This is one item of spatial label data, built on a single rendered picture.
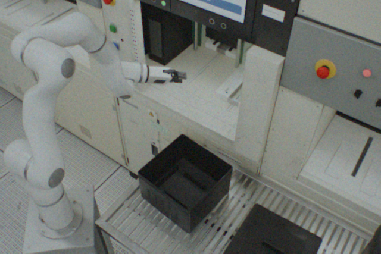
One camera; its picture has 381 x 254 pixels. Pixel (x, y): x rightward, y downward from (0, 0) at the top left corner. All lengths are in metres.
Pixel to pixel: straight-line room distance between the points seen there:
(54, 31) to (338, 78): 0.89
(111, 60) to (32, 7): 1.51
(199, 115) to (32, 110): 0.85
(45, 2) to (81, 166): 1.16
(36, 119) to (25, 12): 1.62
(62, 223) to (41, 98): 0.59
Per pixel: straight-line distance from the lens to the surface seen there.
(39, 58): 1.18
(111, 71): 1.45
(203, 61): 2.14
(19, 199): 2.79
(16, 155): 1.39
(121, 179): 2.69
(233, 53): 2.16
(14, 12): 2.85
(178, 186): 1.70
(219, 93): 1.90
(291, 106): 1.45
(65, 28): 1.25
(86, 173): 2.76
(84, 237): 1.64
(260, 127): 1.51
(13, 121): 3.29
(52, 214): 1.57
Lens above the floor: 2.18
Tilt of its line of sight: 45 degrees down
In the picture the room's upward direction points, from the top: 1 degrees clockwise
